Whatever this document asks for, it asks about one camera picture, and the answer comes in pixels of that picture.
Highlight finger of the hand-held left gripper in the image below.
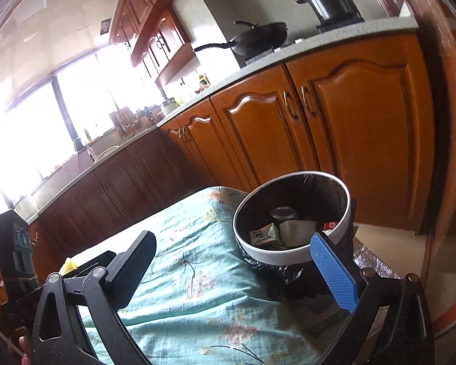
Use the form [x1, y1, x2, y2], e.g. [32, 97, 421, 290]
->
[63, 251, 116, 279]

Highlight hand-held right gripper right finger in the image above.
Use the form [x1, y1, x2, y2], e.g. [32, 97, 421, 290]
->
[310, 232, 436, 365]

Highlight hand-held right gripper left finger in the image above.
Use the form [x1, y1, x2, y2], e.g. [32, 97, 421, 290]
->
[32, 230, 157, 365]

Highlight white box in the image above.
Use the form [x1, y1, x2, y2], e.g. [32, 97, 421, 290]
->
[279, 220, 318, 248]

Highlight white bin with black bag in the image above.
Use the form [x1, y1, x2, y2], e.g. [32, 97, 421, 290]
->
[233, 171, 360, 301]

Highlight glass jar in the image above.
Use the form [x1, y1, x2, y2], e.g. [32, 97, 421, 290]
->
[271, 206, 299, 222]

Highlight green white carton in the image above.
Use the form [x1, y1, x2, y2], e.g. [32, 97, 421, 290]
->
[250, 224, 281, 249]

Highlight bubble wrap sheet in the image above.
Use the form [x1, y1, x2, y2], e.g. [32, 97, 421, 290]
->
[353, 236, 403, 280]

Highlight white countertop appliance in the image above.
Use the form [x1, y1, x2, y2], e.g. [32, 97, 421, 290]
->
[13, 194, 39, 217]

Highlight teal floral tablecloth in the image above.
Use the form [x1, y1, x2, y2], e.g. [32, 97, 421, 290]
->
[57, 186, 327, 365]

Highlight sink faucet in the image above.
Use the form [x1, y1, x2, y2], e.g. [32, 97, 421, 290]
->
[73, 137, 95, 160]

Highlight wooden knife block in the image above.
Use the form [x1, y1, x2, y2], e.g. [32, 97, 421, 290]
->
[110, 108, 141, 137]

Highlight kitchen window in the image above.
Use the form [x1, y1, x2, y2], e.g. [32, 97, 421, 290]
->
[0, 51, 164, 214]

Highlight wooden lower kitchen cabinets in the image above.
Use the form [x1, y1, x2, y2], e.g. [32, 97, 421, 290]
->
[0, 32, 441, 312]

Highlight wooden kitchen cabinets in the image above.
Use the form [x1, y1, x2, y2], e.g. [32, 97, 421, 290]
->
[0, 32, 441, 312]
[110, 0, 198, 84]

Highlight wooden upper kitchen cabinets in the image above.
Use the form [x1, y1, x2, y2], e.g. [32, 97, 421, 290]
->
[110, 0, 198, 84]

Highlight grey kitchen countertop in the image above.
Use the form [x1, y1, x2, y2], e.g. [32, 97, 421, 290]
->
[0, 17, 420, 274]

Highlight black frying pan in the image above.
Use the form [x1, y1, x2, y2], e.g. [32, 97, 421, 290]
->
[193, 21, 288, 57]

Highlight black gas stove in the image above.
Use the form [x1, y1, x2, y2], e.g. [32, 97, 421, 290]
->
[245, 17, 366, 65]

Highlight steel cooking pot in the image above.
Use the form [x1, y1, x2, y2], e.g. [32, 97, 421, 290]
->
[295, 0, 361, 23]

